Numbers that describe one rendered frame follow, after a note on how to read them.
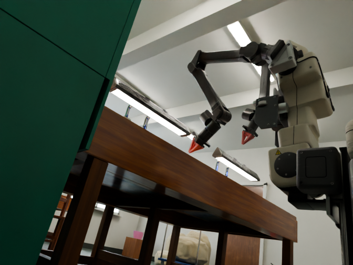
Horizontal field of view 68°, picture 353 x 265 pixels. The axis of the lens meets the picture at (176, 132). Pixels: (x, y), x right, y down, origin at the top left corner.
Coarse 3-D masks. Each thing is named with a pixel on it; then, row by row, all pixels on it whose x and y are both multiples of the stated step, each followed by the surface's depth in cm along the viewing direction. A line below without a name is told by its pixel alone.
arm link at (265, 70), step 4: (268, 64) 167; (264, 68) 168; (268, 68) 166; (264, 72) 166; (268, 72) 165; (264, 76) 165; (268, 76) 164; (264, 80) 163; (268, 80) 163; (260, 84) 164; (264, 84) 162; (268, 84) 162; (260, 88) 163; (264, 88) 161; (268, 88) 161; (260, 92) 162; (264, 92) 160; (268, 92) 160; (260, 96) 160; (264, 96) 157
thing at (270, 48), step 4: (280, 40) 108; (268, 44) 116; (276, 44) 108; (280, 44) 109; (284, 44) 110; (264, 48) 115; (268, 48) 113; (272, 48) 109; (276, 48) 108; (280, 48) 109; (264, 52) 115; (268, 52) 112; (272, 52) 108; (276, 52) 109; (264, 56) 116; (268, 56) 109; (272, 56) 109; (268, 60) 114; (272, 60) 110
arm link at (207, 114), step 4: (204, 112) 134; (208, 112) 132; (216, 112) 124; (220, 112) 123; (200, 116) 134; (204, 116) 132; (208, 116) 131; (212, 116) 126; (216, 116) 124; (204, 120) 131; (216, 120) 125; (204, 124) 132; (224, 124) 129
